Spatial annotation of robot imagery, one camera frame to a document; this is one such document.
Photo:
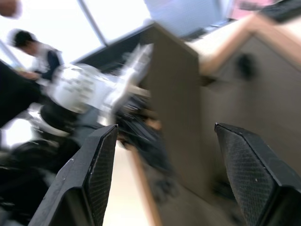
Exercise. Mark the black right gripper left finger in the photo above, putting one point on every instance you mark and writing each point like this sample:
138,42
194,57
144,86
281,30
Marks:
77,188

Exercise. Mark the computer monitor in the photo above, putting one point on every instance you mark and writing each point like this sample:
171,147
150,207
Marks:
183,14

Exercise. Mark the person in white shirt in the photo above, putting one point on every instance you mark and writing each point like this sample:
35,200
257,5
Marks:
44,58

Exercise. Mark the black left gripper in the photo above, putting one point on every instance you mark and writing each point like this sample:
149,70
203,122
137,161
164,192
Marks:
58,118

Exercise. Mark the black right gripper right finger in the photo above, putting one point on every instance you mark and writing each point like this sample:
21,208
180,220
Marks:
254,183

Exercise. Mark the black keyboard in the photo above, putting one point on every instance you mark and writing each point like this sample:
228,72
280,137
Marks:
282,8

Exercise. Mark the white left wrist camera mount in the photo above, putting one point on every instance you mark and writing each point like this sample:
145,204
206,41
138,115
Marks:
75,87

